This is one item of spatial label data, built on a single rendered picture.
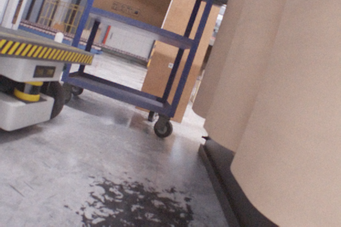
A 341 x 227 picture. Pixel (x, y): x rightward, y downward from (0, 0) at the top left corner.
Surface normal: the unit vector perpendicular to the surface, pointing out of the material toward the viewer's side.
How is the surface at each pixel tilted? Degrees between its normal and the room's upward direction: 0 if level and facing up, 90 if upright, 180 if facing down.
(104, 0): 90
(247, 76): 90
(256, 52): 90
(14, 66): 90
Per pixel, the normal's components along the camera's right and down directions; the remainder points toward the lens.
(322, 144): -0.73, -0.20
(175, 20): 0.04, 0.11
